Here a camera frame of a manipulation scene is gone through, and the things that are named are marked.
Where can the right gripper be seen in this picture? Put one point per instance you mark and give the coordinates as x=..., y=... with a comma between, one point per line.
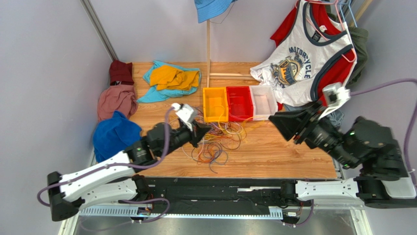
x=303, y=126

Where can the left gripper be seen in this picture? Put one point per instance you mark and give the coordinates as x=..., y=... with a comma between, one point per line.
x=200, y=130

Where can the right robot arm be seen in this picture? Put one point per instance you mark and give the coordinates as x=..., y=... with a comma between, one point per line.
x=383, y=182

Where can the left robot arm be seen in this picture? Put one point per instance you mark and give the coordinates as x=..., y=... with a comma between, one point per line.
x=115, y=178

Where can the yellow plastic bin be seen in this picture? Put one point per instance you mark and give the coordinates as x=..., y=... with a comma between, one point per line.
x=215, y=105

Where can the white plastic bin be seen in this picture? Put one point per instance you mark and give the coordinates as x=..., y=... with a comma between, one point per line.
x=264, y=102

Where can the grey denim shorts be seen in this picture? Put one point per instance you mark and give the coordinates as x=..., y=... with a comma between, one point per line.
x=336, y=117

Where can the red plastic bin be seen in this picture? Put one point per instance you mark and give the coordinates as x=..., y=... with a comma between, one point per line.
x=240, y=103

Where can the wooden stand pole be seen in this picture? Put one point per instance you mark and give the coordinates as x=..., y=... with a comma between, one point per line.
x=219, y=76

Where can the white motorcycle tank top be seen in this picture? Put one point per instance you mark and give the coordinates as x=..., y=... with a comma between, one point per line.
x=297, y=65

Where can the mustard yellow shirt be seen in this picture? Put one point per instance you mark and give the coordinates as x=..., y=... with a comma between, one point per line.
x=170, y=78

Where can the pink cloth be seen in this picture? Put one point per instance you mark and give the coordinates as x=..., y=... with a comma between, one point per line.
x=122, y=98

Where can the blue cloth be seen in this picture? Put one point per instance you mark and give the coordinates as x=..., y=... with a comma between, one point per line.
x=114, y=135

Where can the maroon cloth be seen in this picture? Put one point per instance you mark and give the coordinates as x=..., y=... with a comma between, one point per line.
x=121, y=73

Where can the olive green garment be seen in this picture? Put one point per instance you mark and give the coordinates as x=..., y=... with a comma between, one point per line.
x=358, y=52

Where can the blue bucket hat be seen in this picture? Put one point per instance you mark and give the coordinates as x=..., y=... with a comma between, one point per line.
x=208, y=9

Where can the pink clothes hanger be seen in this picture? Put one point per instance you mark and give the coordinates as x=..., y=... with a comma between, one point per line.
x=338, y=19

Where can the aluminium corner profile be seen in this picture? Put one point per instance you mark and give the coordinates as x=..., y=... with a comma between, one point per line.
x=94, y=18

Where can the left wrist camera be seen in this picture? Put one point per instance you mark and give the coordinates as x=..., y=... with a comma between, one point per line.
x=185, y=113

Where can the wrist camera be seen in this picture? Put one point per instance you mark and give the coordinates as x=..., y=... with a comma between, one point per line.
x=336, y=95
x=185, y=113

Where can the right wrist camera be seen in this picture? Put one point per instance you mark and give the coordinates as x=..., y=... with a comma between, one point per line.
x=336, y=95

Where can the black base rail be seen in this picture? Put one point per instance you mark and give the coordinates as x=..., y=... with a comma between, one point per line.
x=222, y=196

